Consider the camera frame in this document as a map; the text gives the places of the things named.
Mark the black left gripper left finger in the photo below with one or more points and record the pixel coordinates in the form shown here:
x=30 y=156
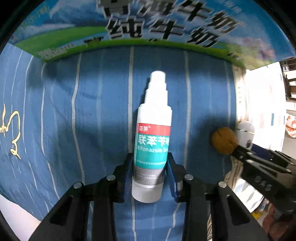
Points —
x=68 y=219

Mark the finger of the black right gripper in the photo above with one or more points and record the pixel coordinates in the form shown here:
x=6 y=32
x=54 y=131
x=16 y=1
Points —
x=247 y=156
x=276 y=157

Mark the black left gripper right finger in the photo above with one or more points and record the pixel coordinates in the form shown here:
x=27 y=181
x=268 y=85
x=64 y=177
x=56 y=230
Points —
x=230 y=219

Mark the small white cylinder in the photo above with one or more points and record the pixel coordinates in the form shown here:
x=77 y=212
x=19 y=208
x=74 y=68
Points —
x=245 y=134

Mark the brown walnut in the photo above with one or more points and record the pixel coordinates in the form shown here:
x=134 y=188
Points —
x=224 y=141

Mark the white spray bottle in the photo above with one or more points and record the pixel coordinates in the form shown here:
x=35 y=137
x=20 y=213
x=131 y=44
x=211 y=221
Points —
x=152 y=138

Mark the plaid checkered cloth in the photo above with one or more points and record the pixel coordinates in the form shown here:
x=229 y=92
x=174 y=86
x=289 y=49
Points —
x=260 y=107

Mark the orange white patterned cloth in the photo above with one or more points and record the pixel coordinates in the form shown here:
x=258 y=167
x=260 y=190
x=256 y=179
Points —
x=290 y=126

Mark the dark wooden chair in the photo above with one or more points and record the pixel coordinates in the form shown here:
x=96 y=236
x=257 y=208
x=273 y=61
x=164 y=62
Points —
x=286 y=66

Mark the blue striped cloth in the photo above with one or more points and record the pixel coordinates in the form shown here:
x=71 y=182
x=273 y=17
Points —
x=74 y=120

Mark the milk carton cardboard box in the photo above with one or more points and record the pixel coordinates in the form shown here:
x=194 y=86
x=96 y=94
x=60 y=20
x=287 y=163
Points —
x=239 y=31

